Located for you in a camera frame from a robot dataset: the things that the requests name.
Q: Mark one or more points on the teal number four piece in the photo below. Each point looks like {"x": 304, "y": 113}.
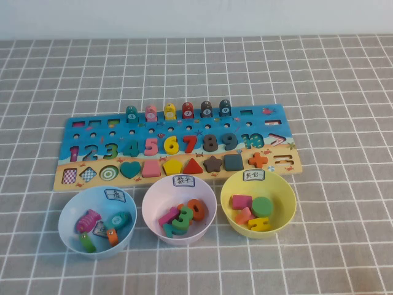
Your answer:
{"x": 135, "y": 152}

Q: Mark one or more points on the orange fish piece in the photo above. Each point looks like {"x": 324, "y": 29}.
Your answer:
{"x": 112, "y": 238}

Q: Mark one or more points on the dark blue fish piece nine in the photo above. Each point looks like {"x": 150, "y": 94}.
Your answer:
{"x": 225, "y": 108}

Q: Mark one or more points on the pink fish piece five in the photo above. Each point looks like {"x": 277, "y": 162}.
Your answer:
{"x": 150, "y": 113}

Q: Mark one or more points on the teal heart shape piece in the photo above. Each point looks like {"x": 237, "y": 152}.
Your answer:
{"x": 130, "y": 170}

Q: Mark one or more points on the brown fish piece eight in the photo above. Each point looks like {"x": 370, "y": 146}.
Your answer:
{"x": 206, "y": 109}

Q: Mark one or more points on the yellow plastic bowl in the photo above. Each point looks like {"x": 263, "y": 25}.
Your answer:
{"x": 276, "y": 196}

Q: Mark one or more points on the pink plastic bowl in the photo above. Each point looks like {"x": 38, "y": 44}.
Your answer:
{"x": 159, "y": 196}

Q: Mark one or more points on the green number three piece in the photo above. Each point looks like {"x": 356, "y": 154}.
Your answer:
{"x": 183, "y": 218}

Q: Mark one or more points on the magenta fish piece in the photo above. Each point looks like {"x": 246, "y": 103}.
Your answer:
{"x": 87, "y": 222}

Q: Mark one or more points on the orange number zero piece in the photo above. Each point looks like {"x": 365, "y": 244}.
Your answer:
{"x": 203, "y": 213}

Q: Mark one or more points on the pink number five piece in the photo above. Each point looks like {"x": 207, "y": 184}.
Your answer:
{"x": 152, "y": 140}

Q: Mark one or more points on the green fish piece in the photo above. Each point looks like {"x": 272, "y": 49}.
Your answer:
{"x": 87, "y": 244}

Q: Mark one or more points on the magenta number piece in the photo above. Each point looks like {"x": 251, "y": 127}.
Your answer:
{"x": 167, "y": 216}

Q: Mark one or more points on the dark teal number nine piece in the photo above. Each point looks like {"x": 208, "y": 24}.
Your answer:
{"x": 234, "y": 140}

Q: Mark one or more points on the yellow fish piece six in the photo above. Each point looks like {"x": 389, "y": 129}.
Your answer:
{"x": 169, "y": 112}

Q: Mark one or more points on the pink trapezoid shape piece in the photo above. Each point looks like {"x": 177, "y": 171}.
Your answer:
{"x": 151, "y": 169}

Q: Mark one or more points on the yellow equals sign piece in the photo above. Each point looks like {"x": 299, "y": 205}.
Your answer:
{"x": 255, "y": 222}

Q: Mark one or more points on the brown number eight piece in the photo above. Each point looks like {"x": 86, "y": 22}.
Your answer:
{"x": 210, "y": 142}

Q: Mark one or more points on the orange plus sign piece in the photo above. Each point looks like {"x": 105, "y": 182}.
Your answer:
{"x": 258, "y": 160}

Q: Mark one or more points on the red number seven piece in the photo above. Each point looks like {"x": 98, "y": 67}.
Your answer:
{"x": 191, "y": 139}

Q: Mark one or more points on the pink rectangle shape piece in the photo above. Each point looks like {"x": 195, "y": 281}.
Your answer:
{"x": 241, "y": 201}

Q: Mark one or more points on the yellow pentagon shape piece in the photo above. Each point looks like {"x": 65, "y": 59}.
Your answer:
{"x": 172, "y": 167}

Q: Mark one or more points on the brown star shape piece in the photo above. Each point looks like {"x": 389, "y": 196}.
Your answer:
{"x": 212, "y": 164}

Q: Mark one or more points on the red fish piece seven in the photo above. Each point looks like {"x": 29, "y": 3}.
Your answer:
{"x": 188, "y": 110}

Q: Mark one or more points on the green circle shape piece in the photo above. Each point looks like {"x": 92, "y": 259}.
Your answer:
{"x": 262, "y": 206}

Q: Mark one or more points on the teal fish piece four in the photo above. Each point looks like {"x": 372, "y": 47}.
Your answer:
{"x": 132, "y": 114}

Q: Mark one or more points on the red triangle shape piece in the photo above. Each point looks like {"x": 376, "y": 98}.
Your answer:
{"x": 192, "y": 167}

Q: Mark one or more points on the teal fish piece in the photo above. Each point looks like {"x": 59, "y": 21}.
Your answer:
{"x": 118, "y": 219}

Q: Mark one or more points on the teal number two piece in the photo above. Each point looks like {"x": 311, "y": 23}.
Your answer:
{"x": 170, "y": 231}

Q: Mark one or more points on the blue wooden puzzle board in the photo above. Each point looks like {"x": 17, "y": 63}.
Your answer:
{"x": 221, "y": 132}

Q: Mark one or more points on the yellow number six piece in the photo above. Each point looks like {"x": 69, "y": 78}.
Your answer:
{"x": 167, "y": 146}

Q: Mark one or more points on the small white paper label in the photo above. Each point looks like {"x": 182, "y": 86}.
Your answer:
{"x": 99, "y": 230}

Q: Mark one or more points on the orange diamond shape piece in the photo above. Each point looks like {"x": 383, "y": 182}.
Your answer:
{"x": 243, "y": 216}

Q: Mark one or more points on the small orange number piece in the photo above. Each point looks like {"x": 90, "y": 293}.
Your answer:
{"x": 180, "y": 206}

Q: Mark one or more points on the dark grey square piece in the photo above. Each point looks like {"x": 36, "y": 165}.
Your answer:
{"x": 233, "y": 162}

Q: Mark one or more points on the light blue plastic bowl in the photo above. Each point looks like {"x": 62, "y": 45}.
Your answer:
{"x": 92, "y": 199}

